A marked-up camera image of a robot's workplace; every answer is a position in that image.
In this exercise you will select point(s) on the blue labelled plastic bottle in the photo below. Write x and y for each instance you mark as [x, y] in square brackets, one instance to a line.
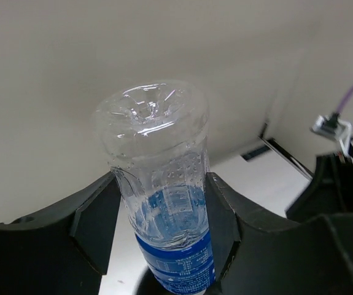
[155, 138]

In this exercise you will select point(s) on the blue label sticker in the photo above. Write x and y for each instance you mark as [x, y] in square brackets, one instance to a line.
[255, 153]

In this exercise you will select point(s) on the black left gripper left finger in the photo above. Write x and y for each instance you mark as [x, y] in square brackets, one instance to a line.
[63, 248]

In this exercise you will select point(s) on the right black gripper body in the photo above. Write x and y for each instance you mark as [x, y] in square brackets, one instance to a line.
[329, 192]

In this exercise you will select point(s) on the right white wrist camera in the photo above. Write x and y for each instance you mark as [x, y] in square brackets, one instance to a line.
[336, 130]

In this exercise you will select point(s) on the aluminium table edge rail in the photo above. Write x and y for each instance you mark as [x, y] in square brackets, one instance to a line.
[271, 144]

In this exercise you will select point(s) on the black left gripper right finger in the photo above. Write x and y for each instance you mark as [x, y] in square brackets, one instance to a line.
[256, 251]

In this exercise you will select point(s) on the dark grey waste bin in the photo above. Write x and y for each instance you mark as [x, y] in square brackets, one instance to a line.
[148, 285]

